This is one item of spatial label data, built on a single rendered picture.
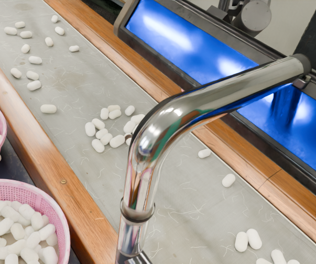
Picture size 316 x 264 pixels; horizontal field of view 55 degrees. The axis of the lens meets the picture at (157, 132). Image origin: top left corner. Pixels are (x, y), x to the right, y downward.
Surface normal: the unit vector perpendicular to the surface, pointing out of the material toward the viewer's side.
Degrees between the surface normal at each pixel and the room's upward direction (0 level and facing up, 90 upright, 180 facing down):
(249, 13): 50
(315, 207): 0
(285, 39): 90
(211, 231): 0
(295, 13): 90
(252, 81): 27
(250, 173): 45
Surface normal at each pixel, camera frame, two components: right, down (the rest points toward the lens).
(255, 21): 0.02, 0.03
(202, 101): 0.41, -0.38
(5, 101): 0.15, -0.73
